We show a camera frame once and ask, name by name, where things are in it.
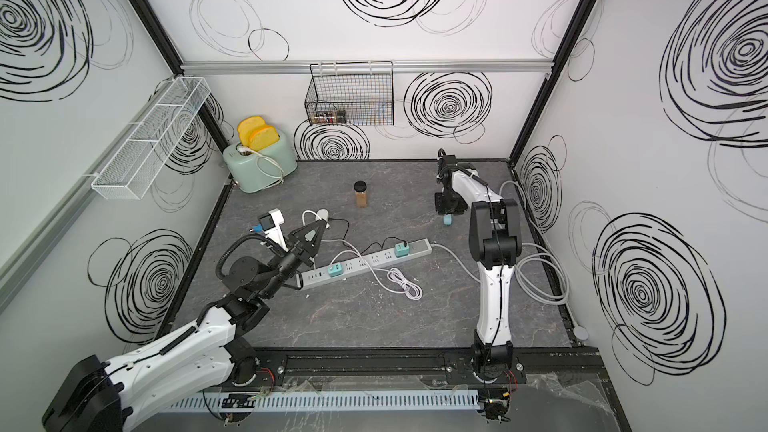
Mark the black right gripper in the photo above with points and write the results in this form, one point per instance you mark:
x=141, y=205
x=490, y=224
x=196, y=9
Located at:
x=444, y=208

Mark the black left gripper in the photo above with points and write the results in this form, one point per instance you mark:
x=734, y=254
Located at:
x=297, y=246

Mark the white power strip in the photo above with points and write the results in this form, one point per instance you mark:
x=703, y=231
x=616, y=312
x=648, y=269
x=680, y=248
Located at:
x=376, y=261

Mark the white round earbud case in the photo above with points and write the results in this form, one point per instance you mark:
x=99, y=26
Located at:
x=323, y=214

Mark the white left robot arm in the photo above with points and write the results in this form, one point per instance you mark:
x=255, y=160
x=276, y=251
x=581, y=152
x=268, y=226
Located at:
x=121, y=393

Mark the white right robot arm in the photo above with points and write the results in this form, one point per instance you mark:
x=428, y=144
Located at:
x=495, y=244

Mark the brown spice bottle black lid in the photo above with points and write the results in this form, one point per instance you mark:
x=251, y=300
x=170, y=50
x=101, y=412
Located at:
x=360, y=191

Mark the mint green toaster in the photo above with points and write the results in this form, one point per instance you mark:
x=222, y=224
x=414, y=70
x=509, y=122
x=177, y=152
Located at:
x=254, y=172

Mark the front yellow toast slice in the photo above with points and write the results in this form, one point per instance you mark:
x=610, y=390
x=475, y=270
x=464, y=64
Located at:
x=262, y=137

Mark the yellow toast slice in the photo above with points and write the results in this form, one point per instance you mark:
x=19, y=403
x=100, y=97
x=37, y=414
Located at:
x=262, y=137
x=247, y=126

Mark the rear yellow toast slice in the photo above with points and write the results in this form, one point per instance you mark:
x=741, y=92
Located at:
x=247, y=126

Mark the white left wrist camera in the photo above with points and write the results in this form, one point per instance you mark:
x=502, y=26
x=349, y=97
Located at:
x=270, y=224

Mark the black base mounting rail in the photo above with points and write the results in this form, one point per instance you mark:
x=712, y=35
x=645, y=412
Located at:
x=452, y=365

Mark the black wire wall basket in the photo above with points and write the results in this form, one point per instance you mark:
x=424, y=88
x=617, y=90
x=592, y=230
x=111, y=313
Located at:
x=351, y=93

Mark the white wire wall shelf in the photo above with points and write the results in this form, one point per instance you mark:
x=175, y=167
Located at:
x=167, y=135

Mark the white slotted cable duct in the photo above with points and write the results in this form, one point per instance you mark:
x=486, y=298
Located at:
x=329, y=401

